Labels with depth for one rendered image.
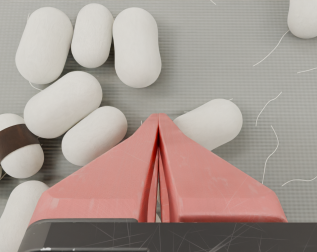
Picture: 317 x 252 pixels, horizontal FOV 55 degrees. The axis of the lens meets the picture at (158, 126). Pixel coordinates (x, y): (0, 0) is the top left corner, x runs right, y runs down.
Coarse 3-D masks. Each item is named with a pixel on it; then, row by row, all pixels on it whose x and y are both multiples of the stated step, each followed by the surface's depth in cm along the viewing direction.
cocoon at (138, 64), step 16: (128, 16) 14; (144, 16) 14; (112, 32) 14; (128, 32) 13; (144, 32) 13; (128, 48) 13; (144, 48) 13; (128, 64) 13; (144, 64) 13; (160, 64) 14; (128, 80) 14; (144, 80) 14
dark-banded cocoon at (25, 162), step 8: (0, 120) 13; (8, 120) 13; (16, 120) 13; (0, 128) 13; (32, 144) 13; (16, 152) 12; (24, 152) 13; (32, 152) 13; (40, 152) 13; (8, 160) 12; (16, 160) 12; (24, 160) 12; (32, 160) 13; (40, 160) 13; (8, 168) 12; (16, 168) 12; (24, 168) 13; (32, 168) 13; (16, 176) 13; (24, 176) 13
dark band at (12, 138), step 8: (8, 128) 13; (16, 128) 13; (24, 128) 13; (0, 136) 13; (8, 136) 13; (16, 136) 13; (24, 136) 13; (32, 136) 13; (0, 144) 12; (8, 144) 12; (16, 144) 13; (24, 144) 13; (0, 152) 12; (8, 152) 12; (0, 160) 13
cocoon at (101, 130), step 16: (96, 112) 13; (112, 112) 13; (80, 128) 13; (96, 128) 13; (112, 128) 13; (64, 144) 13; (80, 144) 12; (96, 144) 13; (112, 144) 13; (80, 160) 13
